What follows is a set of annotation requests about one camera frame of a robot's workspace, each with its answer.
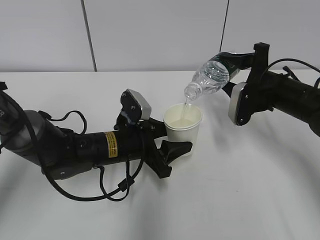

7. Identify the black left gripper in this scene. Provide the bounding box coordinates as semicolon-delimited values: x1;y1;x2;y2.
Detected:
114;117;193;179

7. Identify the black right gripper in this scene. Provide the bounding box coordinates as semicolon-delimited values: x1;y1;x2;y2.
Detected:
221;42;274;114

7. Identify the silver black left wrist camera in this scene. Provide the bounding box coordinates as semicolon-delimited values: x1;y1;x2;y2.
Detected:
120;88;152;125

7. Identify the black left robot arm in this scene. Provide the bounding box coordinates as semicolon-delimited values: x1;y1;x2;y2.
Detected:
0;89;193;180

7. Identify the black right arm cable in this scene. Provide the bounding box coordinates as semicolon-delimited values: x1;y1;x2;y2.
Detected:
264;58;320;88

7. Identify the clear water bottle green label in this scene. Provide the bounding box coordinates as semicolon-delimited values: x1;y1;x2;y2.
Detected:
184;52;240;101

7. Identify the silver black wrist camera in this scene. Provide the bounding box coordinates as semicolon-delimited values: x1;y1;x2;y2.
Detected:
228;82;256;126
120;88;152;125

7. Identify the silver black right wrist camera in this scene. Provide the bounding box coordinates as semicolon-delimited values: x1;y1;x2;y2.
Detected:
228;82;256;126

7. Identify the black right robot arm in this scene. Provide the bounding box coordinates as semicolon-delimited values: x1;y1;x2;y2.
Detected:
220;42;320;135

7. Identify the white paper cup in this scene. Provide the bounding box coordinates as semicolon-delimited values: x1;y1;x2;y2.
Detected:
163;103;203;157

